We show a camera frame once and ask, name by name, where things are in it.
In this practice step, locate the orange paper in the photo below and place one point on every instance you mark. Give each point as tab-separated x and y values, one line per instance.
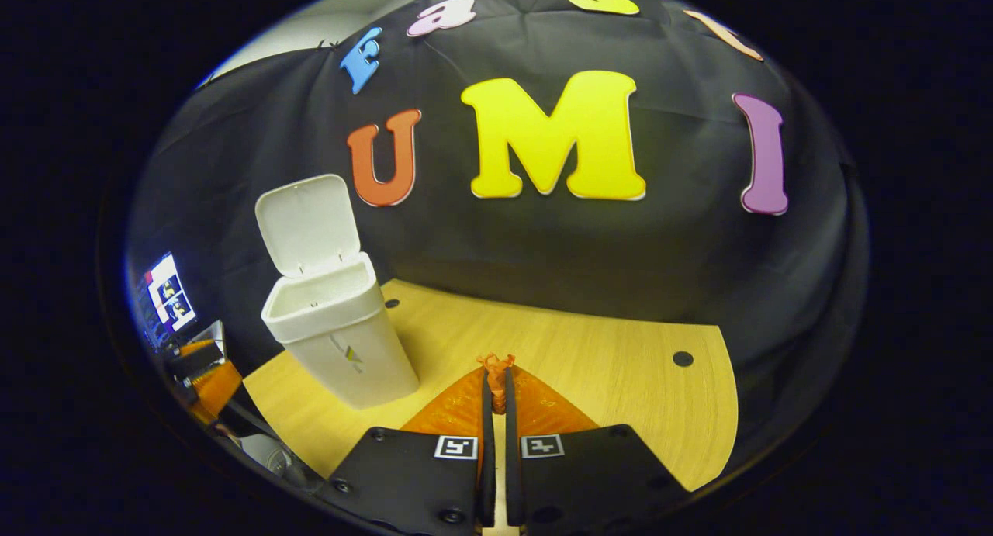
496	365

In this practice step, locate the computer monitor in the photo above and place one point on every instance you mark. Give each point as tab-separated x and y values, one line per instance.
167	295

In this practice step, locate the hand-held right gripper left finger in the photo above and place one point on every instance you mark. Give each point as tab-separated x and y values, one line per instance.
488	443

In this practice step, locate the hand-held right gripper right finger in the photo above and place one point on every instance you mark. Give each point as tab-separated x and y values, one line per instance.
511	443

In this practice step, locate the white desktop garbage bin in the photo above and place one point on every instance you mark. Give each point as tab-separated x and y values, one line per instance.
341	342

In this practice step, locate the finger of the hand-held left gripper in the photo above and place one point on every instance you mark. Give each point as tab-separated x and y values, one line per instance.
194	357
217	389

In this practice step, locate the wooden desktop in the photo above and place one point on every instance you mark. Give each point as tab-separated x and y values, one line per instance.
605	381

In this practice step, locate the black cloth clip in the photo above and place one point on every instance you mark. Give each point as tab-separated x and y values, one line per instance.
330	45

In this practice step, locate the black backdrop cloth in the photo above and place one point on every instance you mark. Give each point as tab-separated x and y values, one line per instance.
589	257

